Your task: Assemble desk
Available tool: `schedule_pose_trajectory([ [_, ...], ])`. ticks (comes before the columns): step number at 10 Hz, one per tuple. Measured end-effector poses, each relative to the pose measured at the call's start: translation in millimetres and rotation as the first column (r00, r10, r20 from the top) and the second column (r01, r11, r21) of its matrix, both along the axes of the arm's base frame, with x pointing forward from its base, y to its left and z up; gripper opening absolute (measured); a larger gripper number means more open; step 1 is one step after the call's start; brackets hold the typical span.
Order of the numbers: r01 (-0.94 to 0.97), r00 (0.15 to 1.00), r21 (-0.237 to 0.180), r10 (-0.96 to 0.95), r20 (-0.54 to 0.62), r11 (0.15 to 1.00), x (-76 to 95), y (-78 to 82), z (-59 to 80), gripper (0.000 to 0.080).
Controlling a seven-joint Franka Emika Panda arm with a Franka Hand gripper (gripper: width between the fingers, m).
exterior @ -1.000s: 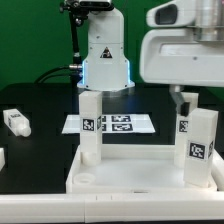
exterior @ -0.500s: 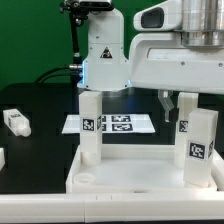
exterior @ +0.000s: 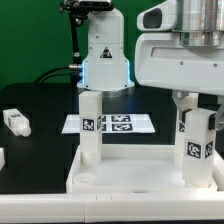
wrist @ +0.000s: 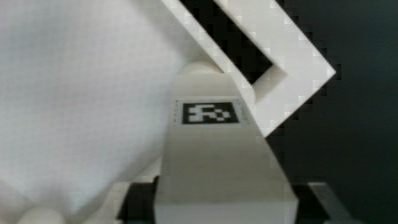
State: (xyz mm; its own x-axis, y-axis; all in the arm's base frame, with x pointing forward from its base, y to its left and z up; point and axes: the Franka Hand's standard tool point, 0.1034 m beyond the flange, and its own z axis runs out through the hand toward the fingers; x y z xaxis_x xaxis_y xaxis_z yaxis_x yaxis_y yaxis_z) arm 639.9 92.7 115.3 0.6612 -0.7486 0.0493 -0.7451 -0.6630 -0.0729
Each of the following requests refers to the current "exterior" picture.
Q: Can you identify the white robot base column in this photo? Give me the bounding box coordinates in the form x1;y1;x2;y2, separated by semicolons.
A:
77;8;135;93

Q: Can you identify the white marker sheet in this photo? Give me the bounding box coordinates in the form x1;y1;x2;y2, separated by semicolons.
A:
62;114;155;134

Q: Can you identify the white obstacle wall left piece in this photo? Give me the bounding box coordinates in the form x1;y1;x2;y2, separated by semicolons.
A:
0;148;5;171

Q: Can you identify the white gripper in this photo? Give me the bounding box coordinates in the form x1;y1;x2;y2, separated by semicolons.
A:
135;33;224;129

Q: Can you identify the white fence bar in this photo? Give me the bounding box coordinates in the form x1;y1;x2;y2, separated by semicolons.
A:
0;191;224;223
213;158;224;191

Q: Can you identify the black cable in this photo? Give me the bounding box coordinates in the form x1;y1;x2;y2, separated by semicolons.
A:
34;66;83;84

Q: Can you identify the white right fence bar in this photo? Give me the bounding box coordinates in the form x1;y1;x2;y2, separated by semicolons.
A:
213;158;224;191

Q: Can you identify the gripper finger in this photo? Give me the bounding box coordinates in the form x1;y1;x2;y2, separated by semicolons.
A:
209;103;224;131

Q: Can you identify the white desk tabletop tray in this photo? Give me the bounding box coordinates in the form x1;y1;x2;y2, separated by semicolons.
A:
66;144;217;194

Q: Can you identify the white front fence bar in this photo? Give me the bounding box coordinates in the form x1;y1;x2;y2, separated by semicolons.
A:
0;191;224;223

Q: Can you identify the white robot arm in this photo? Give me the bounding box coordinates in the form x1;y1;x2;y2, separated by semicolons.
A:
135;0;224;130

